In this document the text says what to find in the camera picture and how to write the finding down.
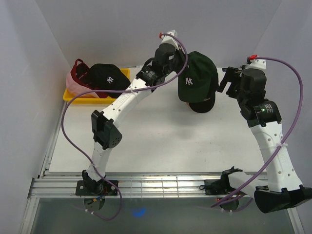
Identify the black cap gold logo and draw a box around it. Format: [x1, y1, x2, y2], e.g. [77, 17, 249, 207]
[188, 92, 215, 114]

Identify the dark green NY cap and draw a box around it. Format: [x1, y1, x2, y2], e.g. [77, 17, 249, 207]
[178, 51, 218, 103]

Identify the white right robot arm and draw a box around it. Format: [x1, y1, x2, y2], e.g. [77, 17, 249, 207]
[207, 67, 312, 214]

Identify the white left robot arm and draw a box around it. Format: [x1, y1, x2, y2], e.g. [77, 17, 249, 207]
[82, 43, 186, 195]

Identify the black NY cap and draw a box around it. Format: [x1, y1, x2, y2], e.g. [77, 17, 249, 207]
[87, 63, 130, 90]

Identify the yellow plastic tray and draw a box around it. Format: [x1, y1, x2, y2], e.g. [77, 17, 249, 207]
[63, 68, 130, 105]

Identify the red cap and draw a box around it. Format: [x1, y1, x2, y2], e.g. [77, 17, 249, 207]
[69, 58, 98, 90]

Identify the pink cap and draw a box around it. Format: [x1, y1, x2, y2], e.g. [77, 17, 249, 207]
[65, 73, 92, 96]

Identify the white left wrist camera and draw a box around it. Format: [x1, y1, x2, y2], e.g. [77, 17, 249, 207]
[159, 30, 182, 52]

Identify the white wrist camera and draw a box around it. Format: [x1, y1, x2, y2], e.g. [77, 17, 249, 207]
[159, 30, 182, 52]
[244, 55, 266, 72]

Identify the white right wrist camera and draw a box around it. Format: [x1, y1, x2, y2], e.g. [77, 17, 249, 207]
[244, 55, 266, 72]

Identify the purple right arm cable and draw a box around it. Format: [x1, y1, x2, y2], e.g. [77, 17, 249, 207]
[211, 56, 304, 208]

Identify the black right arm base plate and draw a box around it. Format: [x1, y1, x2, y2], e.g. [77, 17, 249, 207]
[199, 179, 235, 195]

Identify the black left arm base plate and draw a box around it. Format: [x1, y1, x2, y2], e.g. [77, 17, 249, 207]
[75, 180, 117, 196]

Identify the aluminium frame rail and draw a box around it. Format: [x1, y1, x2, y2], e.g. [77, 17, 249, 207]
[19, 174, 305, 234]

